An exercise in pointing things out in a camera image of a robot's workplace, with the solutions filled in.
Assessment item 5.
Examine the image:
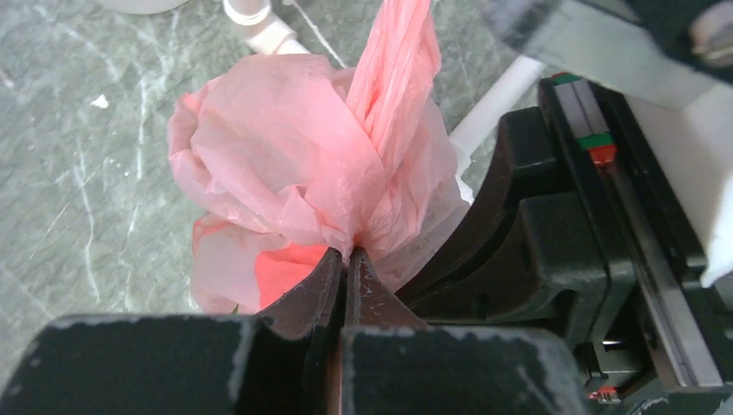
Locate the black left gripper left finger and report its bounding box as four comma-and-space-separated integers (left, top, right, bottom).
1, 249, 343, 414

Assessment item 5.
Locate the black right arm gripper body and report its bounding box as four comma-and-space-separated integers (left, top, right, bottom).
397, 73, 732, 414

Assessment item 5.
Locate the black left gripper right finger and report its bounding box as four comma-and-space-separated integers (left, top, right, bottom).
341, 248, 587, 414

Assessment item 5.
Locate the pink plastic bag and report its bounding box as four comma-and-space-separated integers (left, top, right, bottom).
167, 1, 468, 314

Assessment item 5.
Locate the white plastic basin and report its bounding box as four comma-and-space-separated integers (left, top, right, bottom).
94, 0, 188, 16

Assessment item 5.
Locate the white pvc pipe frame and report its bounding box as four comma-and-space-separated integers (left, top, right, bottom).
222, 0, 545, 169

